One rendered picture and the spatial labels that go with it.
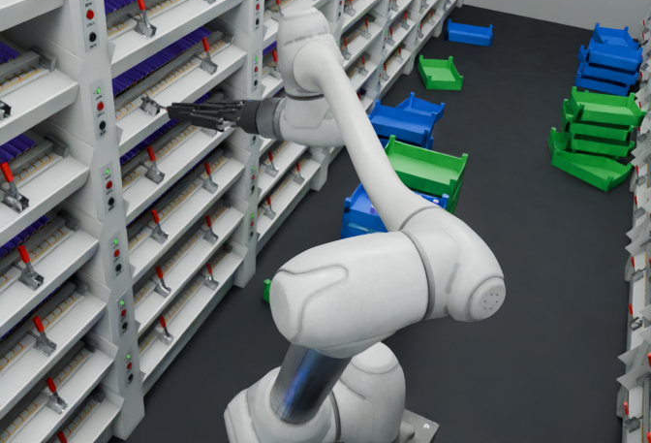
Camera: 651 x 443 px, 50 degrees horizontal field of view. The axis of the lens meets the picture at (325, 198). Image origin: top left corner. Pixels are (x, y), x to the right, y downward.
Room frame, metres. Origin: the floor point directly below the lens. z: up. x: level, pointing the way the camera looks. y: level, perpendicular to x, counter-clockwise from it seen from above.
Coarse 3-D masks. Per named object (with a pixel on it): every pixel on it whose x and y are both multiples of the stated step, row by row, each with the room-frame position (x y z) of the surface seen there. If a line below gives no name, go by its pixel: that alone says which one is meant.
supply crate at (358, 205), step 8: (360, 184) 2.01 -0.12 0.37; (360, 192) 2.02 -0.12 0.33; (416, 192) 2.00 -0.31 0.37; (352, 200) 1.88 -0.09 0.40; (360, 200) 1.99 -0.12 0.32; (368, 200) 2.00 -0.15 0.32; (432, 200) 1.97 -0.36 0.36; (440, 200) 1.97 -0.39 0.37; (448, 200) 1.96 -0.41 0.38; (344, 208) 1.87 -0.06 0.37; (352, 208) 1.86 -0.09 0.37; (360, 208) 1.94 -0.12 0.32; (368, 208) 1.94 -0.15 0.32; (344, 216) 1.87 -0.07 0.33; (352, 216) 1.86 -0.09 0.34; (360, 216) 1.85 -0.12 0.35; (368, 216) 1.84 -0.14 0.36; (376, 216) 1.83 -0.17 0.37; (360, 224) 1.85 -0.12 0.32; (368, 224) 1.84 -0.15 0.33; (376, 224) 1.83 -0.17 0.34; (384, 224) 1.82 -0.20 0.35; (384, 232) 1.82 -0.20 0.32
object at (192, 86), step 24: (216, 24) 1.87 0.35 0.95; (240, 48) 1.85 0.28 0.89; (192, 72) 1.64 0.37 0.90; (216, 72) 1.69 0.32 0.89; (144, 96) 1.47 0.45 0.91; (168, 96) 1.51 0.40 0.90; (192, 96) 1.57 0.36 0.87; (120, 120) 1.36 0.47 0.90; (144, 120) 1.39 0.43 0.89; (168, 120) 1.48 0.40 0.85; (120, 144) 1.28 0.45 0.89
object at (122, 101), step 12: (216, 36) 1.82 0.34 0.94; (192, 48) 1.71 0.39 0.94; (216, 48) 1.78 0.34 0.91; (180, 60) 1.64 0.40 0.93; (156, 72) 1.55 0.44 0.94; (168, 72) 1.57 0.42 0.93; (144, 84) 1.48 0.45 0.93; (120, 96) 1.40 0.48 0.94; (132, 96) 1.43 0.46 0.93; (120, 108) 1.39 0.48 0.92; (132, 108) 1.40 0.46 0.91
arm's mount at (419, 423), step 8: (408, 416) 1.11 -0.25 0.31; (416, 416) 1.11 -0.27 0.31; (416, 424) 1.08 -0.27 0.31; (424, 424) 1.09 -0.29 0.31; (432, 424) 1.09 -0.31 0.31; (416, 432) 1.06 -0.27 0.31; (424, 432) 1.06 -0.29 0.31; (432, 432) 1.06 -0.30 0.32; (416, 440) 1.04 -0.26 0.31; (424, 440) 1.04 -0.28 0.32; (432, 440) 1.07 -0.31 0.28
